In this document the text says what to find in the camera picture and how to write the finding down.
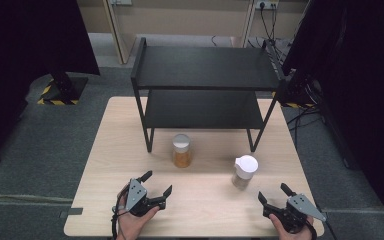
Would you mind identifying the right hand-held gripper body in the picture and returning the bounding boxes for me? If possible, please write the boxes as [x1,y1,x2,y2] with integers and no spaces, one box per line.
[262,193,328,234]

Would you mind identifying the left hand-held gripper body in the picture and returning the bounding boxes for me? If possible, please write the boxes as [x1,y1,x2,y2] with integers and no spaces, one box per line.
[124,178,167,218]

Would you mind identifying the white-lidded spice jar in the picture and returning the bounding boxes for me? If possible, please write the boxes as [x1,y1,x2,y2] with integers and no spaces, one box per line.
[231,154,260,191]

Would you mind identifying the glass jar of orange powder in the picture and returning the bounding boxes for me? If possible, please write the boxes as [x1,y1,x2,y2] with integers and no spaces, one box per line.
[172,133,193,169]

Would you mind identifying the black two-tier metal shelf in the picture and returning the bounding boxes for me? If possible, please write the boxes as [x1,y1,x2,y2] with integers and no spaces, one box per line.
[130,37,286,154]

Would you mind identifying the person's left hand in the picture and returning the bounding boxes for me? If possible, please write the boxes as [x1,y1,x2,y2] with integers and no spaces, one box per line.
[116,185,161,240]

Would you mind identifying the person's right hand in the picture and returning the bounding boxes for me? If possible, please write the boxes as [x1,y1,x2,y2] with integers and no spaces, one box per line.
[268,213,315,240]

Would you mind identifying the grey tape strip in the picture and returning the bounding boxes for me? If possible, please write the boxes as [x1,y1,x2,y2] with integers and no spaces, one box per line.
[59,207,84,220]

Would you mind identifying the black stand base striped tape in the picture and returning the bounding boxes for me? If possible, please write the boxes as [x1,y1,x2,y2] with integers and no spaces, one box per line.
[36,72,90,107]
[272,69,318,110]

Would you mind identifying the dark curtain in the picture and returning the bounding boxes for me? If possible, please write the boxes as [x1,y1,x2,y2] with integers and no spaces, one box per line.
[0,0,101,172]
[280,0,384,235]

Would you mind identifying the black power strip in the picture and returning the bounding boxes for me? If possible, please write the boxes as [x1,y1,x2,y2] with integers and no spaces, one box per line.
[262,39,286,82]

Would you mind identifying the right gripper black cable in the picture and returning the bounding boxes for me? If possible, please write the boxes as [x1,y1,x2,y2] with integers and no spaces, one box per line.
[304,218,318,240]

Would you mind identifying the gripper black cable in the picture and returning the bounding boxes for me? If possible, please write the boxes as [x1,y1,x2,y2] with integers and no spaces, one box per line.
[110,194,123,240]
[304,218,318,240]

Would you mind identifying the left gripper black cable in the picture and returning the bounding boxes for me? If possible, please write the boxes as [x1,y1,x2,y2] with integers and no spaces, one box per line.
[110,194,123,240]

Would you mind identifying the beige wooden post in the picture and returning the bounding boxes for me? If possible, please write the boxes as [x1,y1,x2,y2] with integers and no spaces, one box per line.
[240,0,258,48]
[101,0,138,65]

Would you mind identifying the black cables at wall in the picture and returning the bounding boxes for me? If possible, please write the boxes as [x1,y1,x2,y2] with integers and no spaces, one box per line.
[246,2,294,63]

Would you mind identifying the white wall socket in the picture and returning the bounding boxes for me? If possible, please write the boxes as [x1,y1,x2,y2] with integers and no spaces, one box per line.
[254,0,280,11]

